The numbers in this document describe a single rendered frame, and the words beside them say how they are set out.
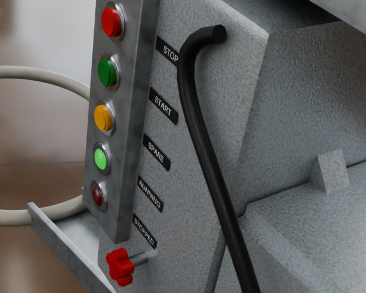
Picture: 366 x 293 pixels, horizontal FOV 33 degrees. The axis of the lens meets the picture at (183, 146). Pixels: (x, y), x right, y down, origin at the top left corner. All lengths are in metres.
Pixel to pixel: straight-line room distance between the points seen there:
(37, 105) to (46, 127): 0.20
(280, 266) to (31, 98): 2.85
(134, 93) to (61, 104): 2.68
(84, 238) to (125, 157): 0.54
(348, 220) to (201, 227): 0.12
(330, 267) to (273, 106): 0.13
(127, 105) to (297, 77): 0.17
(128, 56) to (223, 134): 0.12
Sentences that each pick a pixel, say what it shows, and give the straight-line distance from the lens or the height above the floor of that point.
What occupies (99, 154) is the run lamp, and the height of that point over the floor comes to 1.37.
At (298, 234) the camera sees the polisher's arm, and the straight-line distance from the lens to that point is 0.49.
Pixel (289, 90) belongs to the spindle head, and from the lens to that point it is 0.46.
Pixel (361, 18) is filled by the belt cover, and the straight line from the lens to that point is 0.36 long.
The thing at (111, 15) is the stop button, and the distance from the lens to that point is 0.55.
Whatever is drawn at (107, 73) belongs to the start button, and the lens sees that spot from 0.57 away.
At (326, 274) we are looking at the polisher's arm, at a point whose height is 1.44.
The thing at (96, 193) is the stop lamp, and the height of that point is 1.32.
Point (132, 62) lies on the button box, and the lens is 0.54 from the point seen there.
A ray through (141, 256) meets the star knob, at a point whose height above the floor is 1.29.
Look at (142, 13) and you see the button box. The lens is 0.52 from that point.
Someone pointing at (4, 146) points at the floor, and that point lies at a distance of 2.93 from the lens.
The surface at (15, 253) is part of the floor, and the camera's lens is 2.43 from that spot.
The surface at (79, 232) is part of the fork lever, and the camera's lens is 1.13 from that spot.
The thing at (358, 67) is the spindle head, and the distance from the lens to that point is 0.51.
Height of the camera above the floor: 1.76
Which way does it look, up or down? 36 degrees down
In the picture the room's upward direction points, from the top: 10 degrees clockwise
